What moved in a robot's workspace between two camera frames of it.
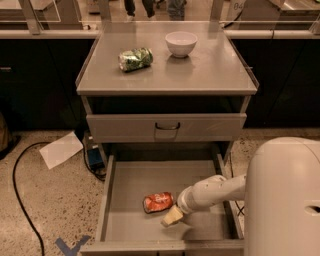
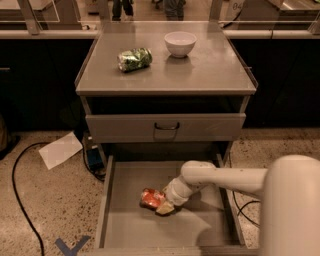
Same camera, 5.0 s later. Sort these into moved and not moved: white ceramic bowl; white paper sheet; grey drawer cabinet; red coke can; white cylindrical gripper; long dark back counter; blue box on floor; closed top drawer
Moved: red coke can; white cylindrical gripper
Not moved: closed top drawer; white ceramic bowl; grey drawer cabinet; long dark back counter; blue box on floor; white paper sheet
